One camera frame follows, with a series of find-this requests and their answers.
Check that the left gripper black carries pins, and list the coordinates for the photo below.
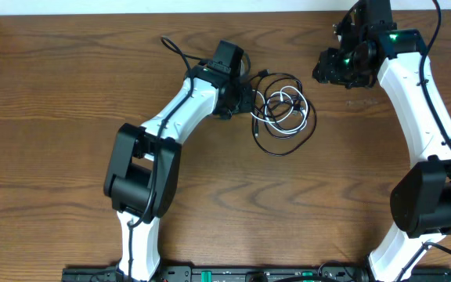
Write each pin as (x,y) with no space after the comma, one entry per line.
(239,99)

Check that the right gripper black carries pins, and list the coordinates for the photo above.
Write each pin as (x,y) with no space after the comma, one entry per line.
(326,65)

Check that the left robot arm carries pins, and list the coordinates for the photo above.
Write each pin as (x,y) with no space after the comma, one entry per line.
(143,171)

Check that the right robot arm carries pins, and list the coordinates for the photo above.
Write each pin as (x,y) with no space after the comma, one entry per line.
(373,51)

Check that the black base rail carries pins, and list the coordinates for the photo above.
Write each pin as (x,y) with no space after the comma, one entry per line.
(196,274)

